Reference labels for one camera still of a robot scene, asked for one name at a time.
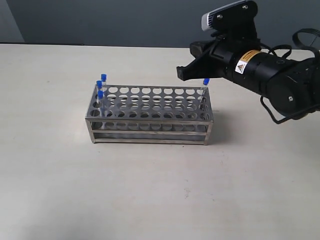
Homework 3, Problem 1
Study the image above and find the stainless steel test tube rack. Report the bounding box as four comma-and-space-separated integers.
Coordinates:
85, 84, 214, 145

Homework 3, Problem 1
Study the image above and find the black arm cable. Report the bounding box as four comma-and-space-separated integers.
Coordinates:
258, 28, 320, 125

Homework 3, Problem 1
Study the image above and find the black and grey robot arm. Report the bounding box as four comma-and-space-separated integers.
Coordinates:
177, 37, 320, 120

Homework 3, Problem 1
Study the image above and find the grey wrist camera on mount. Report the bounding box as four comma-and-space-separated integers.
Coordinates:
201, 0, 258, 40

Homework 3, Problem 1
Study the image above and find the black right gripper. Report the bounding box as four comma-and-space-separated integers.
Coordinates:
176, 37, 278, 94

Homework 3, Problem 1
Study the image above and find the blue-capped tube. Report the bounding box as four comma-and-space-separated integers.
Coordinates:
199, 78, 210, 103
96, 90, 105, 118
100, 73, 108, 98
96, 80, 103, 92

